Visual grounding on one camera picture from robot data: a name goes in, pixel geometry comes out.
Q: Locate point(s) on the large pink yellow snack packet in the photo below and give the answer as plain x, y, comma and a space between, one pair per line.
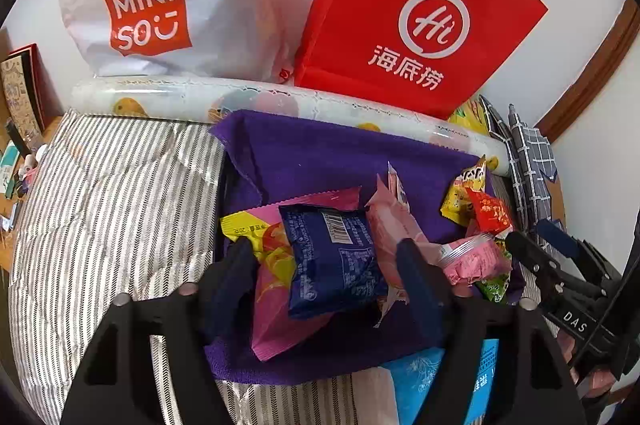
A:
270, 305

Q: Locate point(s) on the dark blue snack packet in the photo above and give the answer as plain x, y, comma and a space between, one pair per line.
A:
330, 270

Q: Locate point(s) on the small teal white box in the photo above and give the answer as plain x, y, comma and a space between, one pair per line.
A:
9, 170

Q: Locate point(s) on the yellow chip bag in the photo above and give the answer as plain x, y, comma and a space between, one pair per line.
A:
470, 117

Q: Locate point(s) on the striped grey mattress cover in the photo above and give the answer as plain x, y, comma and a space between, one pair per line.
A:
100, 205

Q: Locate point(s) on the red paper shopping bag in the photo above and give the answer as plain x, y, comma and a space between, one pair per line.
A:
350, 30

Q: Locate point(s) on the rolled fruit print mat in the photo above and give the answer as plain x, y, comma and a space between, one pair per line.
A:
165, 97

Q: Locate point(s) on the blue tissue pack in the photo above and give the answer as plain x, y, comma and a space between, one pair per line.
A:
415, 385

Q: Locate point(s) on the light pink snack packet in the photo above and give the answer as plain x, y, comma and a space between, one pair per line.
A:
395, 225

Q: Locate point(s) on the brown wooden door frame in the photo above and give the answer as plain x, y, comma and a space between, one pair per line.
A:
600, 70

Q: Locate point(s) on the small red snack packet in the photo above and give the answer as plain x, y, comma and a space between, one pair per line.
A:
492, 212

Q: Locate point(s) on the purple towel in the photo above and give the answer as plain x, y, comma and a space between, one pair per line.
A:
310, 155

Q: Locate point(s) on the green snack packet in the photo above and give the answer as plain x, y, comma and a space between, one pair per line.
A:
492, 290

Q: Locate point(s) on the checked cloth with star patch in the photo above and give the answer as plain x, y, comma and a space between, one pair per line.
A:
530, 175

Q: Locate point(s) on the pink packet with silver stripe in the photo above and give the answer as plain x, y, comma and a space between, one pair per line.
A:
475, 262

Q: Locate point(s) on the small yellow snack packet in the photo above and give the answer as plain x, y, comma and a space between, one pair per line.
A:
457, 200

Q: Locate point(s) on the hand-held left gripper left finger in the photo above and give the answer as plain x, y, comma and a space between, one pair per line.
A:
230, 295

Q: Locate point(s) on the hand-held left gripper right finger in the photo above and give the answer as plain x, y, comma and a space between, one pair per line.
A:
420, 300

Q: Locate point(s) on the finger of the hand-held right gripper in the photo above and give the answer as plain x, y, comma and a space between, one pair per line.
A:
557, 236
540, 270

